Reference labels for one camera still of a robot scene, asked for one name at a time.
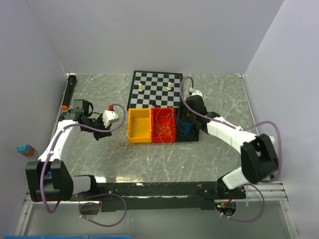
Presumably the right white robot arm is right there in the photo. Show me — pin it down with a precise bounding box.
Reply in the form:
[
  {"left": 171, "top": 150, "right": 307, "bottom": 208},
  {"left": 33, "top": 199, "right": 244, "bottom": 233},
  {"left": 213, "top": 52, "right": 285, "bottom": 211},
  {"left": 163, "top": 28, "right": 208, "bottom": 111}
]
[{"left": 177, "top": 94, "right": 279, "bottom": 199}]

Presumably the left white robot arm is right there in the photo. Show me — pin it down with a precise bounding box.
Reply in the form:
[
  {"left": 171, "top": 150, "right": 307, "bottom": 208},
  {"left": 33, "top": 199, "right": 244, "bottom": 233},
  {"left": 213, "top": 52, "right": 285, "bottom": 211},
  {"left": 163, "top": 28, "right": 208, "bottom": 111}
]
[{"left": 25, "top": 100, "right": 119, "bottom": 202}]

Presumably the blue white brick stack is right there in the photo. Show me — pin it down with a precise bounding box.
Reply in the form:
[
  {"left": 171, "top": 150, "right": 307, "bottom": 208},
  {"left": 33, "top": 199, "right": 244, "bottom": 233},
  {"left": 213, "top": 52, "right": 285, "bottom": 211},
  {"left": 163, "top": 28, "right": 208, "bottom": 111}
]
[{"left": 44, "top": 171, "right": 52, "bottom": 178}]

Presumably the red plastic bin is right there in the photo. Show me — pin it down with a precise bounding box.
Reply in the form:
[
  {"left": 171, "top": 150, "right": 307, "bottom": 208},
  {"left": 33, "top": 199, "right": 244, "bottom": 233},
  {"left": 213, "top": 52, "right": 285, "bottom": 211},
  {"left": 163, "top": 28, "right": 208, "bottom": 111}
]
[{"left": 151, "top": 107, "right": 176, "bottom": 145}]

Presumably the yellow thin cable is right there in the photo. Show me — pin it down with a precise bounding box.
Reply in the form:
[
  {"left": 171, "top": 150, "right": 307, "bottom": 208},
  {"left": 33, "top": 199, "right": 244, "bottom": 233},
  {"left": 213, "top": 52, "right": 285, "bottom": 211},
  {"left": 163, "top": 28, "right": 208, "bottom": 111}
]
[
  {"left": 111, "top": 140, "right": 133, "bottom": 160},
  {"left": 152, "top": 107, "right": 175, "bottom": 144}
]

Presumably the black plastic bin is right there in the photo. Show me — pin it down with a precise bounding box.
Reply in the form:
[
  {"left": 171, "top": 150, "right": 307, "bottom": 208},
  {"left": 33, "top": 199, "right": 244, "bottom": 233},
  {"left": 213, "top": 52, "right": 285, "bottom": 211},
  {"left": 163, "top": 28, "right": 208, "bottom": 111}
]
[{"left": 174, "top": 108, "right": 199, "bottom": 142}]

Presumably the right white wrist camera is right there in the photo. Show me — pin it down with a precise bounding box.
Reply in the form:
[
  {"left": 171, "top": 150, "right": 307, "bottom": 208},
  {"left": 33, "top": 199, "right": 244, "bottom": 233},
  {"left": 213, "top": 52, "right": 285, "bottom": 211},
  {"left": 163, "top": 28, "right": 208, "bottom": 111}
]
[{"left": 188, "top": 88, "right": 203, "bottom": 97}]

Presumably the blue brown toy block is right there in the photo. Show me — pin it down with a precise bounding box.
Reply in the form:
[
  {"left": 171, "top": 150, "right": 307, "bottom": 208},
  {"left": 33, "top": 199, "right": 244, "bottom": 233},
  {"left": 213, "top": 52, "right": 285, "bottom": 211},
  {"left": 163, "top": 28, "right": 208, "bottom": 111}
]
[{"left": 16, "top": 144, "right": 38, "bottom": 159}]

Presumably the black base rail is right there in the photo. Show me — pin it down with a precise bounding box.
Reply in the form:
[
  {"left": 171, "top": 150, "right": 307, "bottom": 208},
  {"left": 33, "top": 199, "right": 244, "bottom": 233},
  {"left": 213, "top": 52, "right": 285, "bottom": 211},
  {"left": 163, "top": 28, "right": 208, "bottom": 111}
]
[{"left": 71, "top": 181, "right": 246, "bottom": 212}]

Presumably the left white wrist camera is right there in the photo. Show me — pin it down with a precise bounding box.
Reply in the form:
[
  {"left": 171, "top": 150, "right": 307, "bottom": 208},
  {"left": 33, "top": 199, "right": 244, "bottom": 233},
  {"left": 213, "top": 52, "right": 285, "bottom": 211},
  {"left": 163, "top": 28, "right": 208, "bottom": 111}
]
[{"left": 102, "top": 105, "right": 119, "bottom": 128}]

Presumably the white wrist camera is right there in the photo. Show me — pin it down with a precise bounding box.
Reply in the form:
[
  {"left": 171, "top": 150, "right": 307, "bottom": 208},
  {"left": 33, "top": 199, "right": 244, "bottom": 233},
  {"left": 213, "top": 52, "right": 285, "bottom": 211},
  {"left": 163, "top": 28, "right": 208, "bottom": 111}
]
[
  {"left": 102, "top": 105, "right": 119, "bottom": 128},
  {"left": 188, "top": 88, "right": 203, "bottom": 97}
]

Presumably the black marker orange cap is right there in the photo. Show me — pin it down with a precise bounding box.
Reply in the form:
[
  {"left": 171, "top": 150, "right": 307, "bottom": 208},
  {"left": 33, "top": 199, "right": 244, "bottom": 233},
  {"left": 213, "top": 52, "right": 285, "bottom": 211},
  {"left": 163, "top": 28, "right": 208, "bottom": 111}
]
[{"left": 61, "top": 75, "right": 77, "bottom": 111}]

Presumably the black white chessboard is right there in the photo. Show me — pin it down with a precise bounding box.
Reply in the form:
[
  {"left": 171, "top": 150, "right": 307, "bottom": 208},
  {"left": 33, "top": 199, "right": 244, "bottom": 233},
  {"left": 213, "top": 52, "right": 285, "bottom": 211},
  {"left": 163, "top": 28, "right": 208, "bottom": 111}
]
[{"left": 127, "top": 70, "right": 183, "bottom": 109}]

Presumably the blue thin cable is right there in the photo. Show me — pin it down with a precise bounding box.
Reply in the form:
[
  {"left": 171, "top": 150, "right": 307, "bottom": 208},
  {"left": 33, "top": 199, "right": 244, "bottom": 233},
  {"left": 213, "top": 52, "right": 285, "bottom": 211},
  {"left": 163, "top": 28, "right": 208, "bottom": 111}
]
[
  {"left": 177, "top": 121, "right": 192, "bottom": 138},
  {"left": 183, "top": 121, "right": 196, "bottom": 136}
]

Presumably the white tilted stand device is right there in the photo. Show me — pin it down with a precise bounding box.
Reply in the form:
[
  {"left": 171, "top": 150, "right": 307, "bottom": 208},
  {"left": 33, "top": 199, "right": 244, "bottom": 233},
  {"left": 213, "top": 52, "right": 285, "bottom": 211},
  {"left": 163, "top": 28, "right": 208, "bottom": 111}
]
[{"left": 269, "top": 136, "right": 277, "bottom": 149}]

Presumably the yellow plastic bin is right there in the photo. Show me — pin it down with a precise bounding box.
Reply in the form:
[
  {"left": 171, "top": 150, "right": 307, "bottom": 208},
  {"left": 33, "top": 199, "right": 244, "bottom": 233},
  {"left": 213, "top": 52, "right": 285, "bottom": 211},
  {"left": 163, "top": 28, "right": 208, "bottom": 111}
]
[{"left": 127, "top": 108, "right": 152, "bottom": 144}]

